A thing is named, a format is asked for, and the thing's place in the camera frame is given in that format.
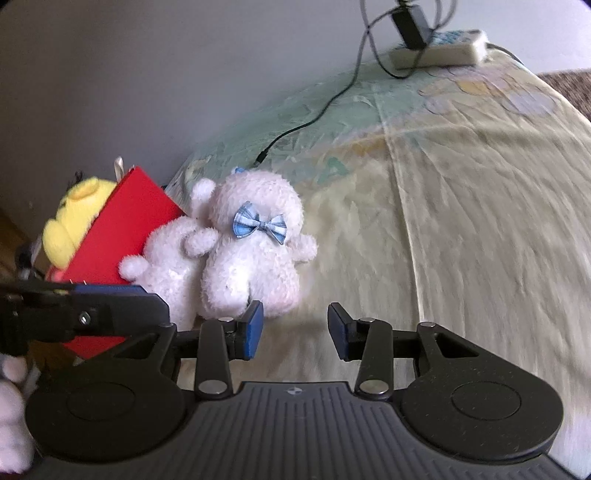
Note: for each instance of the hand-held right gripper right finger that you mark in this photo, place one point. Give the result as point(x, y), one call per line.
point(337, 333)

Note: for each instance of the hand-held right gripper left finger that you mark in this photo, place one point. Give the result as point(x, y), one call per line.
point(251, 330)

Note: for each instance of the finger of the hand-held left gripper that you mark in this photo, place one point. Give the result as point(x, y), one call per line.
point(115, 311)

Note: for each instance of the white plush toy blue bow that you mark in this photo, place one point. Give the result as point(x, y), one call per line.
point(249, 272)

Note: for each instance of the pink and white plush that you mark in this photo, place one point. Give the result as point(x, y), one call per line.
point(171, 263)

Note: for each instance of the red cardboard box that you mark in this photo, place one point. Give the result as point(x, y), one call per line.
point(124, 230)

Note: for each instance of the yellow plush toy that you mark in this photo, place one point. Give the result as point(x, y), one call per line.
point(69, 221)

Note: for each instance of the pink teddy bear plush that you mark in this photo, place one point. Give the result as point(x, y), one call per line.
point(14, 415)

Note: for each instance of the white ribbon loop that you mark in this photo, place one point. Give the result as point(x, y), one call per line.
point(119, 167)

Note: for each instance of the pale green printed bed sheet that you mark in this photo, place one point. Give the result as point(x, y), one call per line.
point(461, 207)

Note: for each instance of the white power strip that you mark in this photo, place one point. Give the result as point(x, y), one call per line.
point(457, 53)

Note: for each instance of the black charger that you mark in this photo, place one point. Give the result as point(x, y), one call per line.
point(411, 25)

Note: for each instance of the brown patterned mattress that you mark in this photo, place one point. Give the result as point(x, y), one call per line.
point(572, 87)

